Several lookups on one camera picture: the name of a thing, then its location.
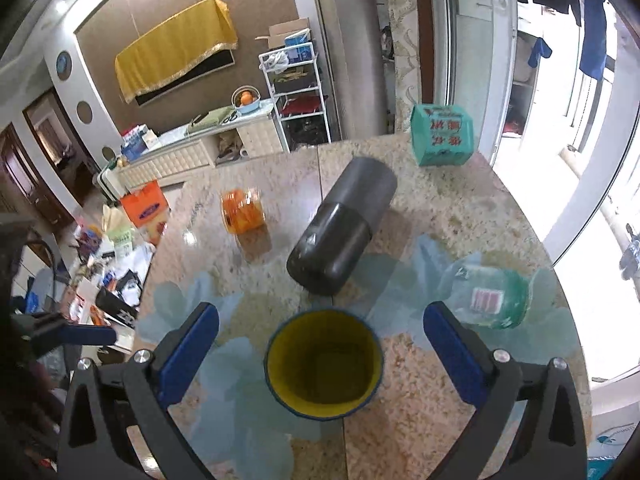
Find yellow cloth cover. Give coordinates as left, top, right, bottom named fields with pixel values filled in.
left=114, top=0, right=239, bottom=105

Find fruit bowl with oranges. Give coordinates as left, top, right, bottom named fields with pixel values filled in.
left=231, top=85, right=262, bottom=115

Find blue packets on cabinet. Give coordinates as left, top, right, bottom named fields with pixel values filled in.
left=120, top=127, right=161, bottom=161

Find white plastic bag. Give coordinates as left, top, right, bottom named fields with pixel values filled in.
left=261, top=50, right=291, bottom=75

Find green tissue packet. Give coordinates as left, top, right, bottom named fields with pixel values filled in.
left=410, top=103, right=475, bottom=167

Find orange transparent cup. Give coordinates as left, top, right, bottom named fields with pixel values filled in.
left=220, top=187, right=266, bottom=235

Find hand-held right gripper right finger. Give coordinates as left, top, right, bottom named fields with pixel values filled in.
left=422, top=301, right=588, bottom=480

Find white low cabinet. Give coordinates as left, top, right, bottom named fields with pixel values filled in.
left=117, top=100, right=291, bottom=192

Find green cloth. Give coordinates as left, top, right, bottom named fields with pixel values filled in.
left=187, top=107, right=240, bottom=131

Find white metal shelf rack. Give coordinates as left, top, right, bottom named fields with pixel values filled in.
left=258, top=42, right=332, bottom=153

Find dark grey cylindrical cup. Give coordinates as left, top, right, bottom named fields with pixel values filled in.
left=286, top=156, right=398, bottom=296

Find pile of floor clutter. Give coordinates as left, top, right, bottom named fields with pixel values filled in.
left=65, top=202, right=156, bottom=331

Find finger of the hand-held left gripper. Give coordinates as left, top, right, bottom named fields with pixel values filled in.
left=22, top=311, right=119, bottom=357

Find small blue hanging cloth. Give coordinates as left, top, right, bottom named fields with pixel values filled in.
left=528, top=37, right=553, bottom=68

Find cardboard box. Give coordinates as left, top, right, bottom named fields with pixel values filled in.
left=255, top=17, right=312, bottom=53

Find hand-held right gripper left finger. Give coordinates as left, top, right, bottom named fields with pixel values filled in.
left=57, top=301, right=221, bottom=480

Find long blue hanging garment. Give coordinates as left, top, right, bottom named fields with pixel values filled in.
left=578, top=0, right=608, bottom=80

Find orange shopping bag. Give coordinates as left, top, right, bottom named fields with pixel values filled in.
left=120, top=180, right=170, bottom=243

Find black long box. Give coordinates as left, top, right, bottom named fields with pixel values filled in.
left=95, top=287, right=140, bottom=330

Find blue cup with yellow inside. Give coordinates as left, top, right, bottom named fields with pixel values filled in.
left=264, top=308, right=385, bottom=420

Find clear green plastic bottle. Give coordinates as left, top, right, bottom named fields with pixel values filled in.
left=446, top=255, right=532, bottom=330

